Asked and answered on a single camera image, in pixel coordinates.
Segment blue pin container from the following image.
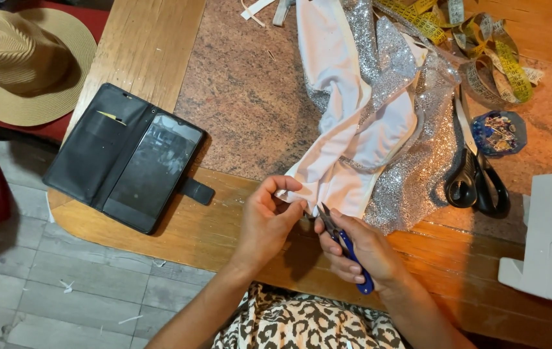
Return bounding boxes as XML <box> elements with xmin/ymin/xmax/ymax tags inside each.
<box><xmin>471</xmin><ymin>111</ymin><xmax>528</xmax><ymax>157</ymax></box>

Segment yellow card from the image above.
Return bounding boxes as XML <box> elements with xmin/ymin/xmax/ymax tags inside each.
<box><xmin>96</xmin><ymin>111</ymin><xmax>127</xmax><ymax>127</ymax></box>

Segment black-handled scissors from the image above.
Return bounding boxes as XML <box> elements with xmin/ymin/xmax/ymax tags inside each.
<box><xmin>444</xmin><ymin>85</ymin><xmax>511</xmax><ymax>218</ymax></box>

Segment blue thread snips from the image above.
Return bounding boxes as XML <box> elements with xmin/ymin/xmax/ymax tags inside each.
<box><xmin>317</xmin><ymin>203</ymin><xmax>375</xmax><ymax>295</ymax></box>

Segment leopard print clothing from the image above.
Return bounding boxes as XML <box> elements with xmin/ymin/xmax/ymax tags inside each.
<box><xmin>211</xmin><ymin>282</ymin><xmax>408</xmax><ymax>349</ymax></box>

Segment white fabric strip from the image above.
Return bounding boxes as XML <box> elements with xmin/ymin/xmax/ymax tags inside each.
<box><xmin>240</xmin><ymin>0</ymin><xmax>277</xmax><ymax>28</ymax></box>

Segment black wallet phone case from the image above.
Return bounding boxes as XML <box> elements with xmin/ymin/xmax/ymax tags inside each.
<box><xmin>42</xmin><ymin>82</ymin><xmax>216</xmax><ymax>236</ymax></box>

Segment grey fabric scrap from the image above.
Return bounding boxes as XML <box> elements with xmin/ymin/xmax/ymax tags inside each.
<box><xmin>272</xmin><ymin>0</ymin><xmax>297</xmax><ymax>28</ymax></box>

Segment red seat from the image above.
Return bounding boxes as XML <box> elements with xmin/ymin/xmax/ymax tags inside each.
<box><xmin>0</xmin><ymin>0</ymin><xmax>112</xmax><ymax>144</ymax></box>

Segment yellow measuring tape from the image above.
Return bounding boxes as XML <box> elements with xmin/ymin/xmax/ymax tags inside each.
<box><xmin>378</xmin><ymin>0</ymin><xmax>546</xmax><ymax>110</ymax></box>

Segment black smartphone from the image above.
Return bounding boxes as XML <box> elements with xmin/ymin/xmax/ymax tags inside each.
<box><xmin>103</xmin><ymin>113</ymin><xmax>205</xmax><ymax>235</ymax></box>

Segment white and silver sequin garment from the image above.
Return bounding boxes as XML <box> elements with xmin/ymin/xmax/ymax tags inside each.
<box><xmin>275</xmin><ymin>0</ymin><xmax>464</xmax><ymax>236</ymax></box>

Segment woven straw hat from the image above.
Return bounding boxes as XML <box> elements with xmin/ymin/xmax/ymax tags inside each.
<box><xmin>0</xmin><ymin>7</ymin><xmax>98</xmax><ymax>128</ymax></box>

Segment person's left hand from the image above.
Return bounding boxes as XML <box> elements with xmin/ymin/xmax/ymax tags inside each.
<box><xmin>232</xmin><ymin>175</ymin><xmax>308</xmax><ymax>279</ymax></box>

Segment person's right hand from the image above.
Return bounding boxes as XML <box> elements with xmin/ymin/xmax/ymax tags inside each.
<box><xmin>314</xmin><ymin>208</ymin><xmax>406</xmax><ymax>294</ymax></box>

